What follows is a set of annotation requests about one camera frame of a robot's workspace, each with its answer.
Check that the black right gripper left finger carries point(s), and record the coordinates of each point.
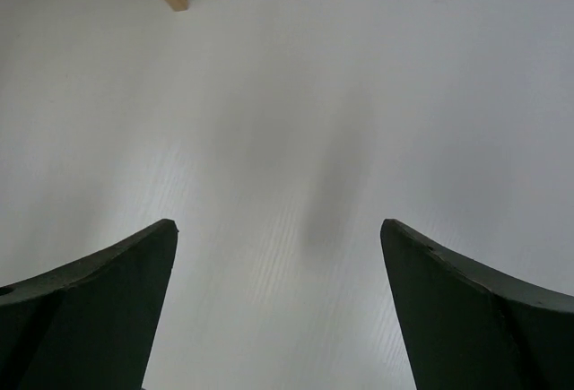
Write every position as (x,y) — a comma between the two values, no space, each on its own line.
(91,323)

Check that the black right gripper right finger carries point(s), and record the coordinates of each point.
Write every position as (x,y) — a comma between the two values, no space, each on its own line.
(468,326)

